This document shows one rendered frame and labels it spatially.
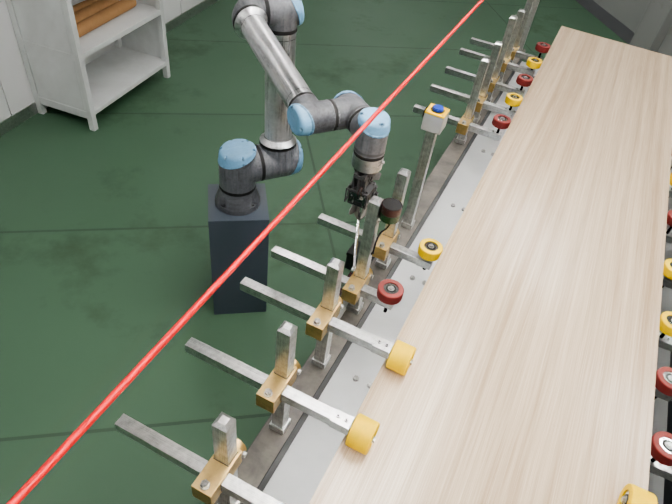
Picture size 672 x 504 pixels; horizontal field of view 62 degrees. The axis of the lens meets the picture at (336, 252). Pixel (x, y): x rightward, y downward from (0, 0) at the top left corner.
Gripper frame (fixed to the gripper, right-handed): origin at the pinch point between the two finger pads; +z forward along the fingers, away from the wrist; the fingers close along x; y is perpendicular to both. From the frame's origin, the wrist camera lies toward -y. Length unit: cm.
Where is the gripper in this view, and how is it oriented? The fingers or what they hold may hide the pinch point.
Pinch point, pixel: (360, 214)
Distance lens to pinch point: 180.1
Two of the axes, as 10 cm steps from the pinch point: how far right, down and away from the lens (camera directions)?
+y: -4.4, 5.8, -6.8
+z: -1.1, 7.2, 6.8
